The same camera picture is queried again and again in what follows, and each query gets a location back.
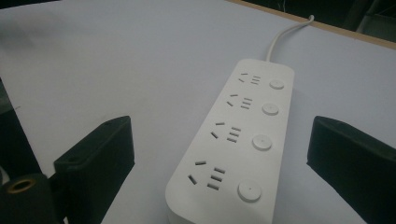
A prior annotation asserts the white power cable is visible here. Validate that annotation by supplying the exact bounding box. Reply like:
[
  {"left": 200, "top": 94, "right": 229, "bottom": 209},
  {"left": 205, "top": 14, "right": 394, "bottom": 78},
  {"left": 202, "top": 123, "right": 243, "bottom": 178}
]
[{"left": 265, "top": 14, "right": 316, "bottom": 62}]

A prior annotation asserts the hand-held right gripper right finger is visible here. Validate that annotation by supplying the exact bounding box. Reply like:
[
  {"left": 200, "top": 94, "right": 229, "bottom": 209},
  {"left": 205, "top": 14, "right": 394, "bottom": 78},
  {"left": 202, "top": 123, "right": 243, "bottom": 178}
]
[{"left": 305, "top": 115, "right": 396, "bottom": 224}]

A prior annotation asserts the white power strip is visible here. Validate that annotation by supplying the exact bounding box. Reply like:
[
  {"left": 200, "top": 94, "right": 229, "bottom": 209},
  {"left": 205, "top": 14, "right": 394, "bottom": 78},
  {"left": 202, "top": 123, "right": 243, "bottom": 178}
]
[{"left": 164, "top": 58, "right": 295, "bottom": 224}]

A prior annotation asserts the grey metal stand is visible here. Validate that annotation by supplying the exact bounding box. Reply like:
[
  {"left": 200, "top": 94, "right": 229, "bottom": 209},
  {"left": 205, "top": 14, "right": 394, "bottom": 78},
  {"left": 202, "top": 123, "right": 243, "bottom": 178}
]
[{"left": 355, "top": 11, "right": 396, "bottom": 44}]

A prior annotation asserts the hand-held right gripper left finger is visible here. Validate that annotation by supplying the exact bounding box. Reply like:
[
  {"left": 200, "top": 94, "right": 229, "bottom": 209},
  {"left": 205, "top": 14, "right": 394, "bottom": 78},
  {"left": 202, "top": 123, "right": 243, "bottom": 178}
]
[{"left": 53, "top": 115, "right": 135, "bottom": 224}]

